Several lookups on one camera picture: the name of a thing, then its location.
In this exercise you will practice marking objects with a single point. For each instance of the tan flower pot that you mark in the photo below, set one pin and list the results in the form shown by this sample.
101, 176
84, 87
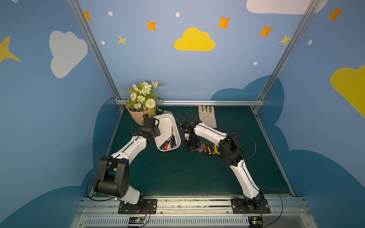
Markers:
138, 116

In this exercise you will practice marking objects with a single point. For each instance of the left small circuit board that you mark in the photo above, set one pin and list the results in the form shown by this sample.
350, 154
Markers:
135, 221

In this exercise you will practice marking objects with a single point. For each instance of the horizontal aluminium frame rail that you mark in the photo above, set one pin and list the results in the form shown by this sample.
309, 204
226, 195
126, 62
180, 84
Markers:
209, 102

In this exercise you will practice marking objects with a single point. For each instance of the black ribbed handle screwdriver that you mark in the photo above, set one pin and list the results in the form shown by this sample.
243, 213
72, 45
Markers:
162, 146

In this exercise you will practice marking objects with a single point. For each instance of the aluminium frame post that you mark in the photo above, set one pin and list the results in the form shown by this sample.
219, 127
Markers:
78, 12
298, 32

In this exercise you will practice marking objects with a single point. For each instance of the front aluminium mounting rail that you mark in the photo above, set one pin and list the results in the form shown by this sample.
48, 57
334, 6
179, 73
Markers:
195, 212

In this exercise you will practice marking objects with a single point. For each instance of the black yellow striped screwdriver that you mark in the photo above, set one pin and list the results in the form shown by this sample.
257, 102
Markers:
208, 146

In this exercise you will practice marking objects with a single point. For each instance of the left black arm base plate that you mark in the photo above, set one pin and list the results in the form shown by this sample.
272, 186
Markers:
144, 206

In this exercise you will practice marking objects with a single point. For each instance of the right aluminium frame post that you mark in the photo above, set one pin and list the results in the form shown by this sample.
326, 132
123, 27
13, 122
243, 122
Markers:
298, 32

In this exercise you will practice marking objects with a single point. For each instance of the left aluminium frame post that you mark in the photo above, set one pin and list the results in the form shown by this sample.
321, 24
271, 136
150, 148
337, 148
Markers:
78, 12

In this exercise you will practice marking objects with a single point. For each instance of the red handle screwdriver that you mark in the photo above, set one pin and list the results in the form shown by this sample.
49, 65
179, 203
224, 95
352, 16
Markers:
167, 143

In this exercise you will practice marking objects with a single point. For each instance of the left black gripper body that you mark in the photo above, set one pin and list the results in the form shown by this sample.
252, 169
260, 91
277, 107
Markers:
148, 123

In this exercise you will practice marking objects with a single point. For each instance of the white green artificial flowers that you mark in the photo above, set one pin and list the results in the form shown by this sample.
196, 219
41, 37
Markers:
143, 98

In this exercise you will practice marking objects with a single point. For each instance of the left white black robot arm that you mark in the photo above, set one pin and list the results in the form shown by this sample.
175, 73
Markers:
113, 175

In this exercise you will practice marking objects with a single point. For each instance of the small circuit board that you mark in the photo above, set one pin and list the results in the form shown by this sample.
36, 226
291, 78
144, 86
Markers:
255, 222
135, 221

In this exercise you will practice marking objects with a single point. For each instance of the right small circuit board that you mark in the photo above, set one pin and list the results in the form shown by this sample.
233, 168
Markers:
255, 222

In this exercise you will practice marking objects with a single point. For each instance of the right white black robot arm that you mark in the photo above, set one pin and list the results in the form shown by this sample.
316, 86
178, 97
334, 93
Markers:
230, 152

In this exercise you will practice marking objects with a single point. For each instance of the beige work glove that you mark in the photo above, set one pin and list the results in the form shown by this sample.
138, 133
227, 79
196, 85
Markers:
207, 115

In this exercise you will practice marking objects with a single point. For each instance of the white plastic storage box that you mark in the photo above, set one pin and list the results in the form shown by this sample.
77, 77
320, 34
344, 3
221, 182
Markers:
166, 123

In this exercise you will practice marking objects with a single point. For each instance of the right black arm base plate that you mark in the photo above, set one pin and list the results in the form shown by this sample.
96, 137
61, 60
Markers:
245, 206

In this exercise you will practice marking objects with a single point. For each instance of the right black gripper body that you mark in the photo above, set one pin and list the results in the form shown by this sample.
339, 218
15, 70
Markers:
192, 144

